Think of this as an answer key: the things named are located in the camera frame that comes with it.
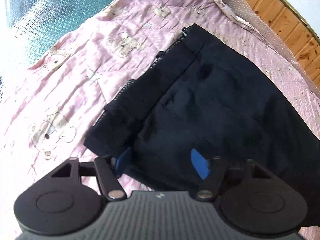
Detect pink bear-print blanket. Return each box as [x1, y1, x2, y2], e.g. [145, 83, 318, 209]
[0, 0, 320, 240]

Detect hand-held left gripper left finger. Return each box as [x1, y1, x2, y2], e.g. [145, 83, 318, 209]
[50, 146, 133, 202]

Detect black pants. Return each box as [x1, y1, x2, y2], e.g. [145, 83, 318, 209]
[84, 23, 320, 228]

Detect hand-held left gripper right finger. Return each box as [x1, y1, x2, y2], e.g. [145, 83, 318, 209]
[190, 148, 272, 200]

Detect wooden headboard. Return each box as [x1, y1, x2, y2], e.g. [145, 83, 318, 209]
[231, 0, 320, 80]

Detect clear bubble wrap sheet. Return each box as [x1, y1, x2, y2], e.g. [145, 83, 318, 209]
[0, 0, 320, 92]

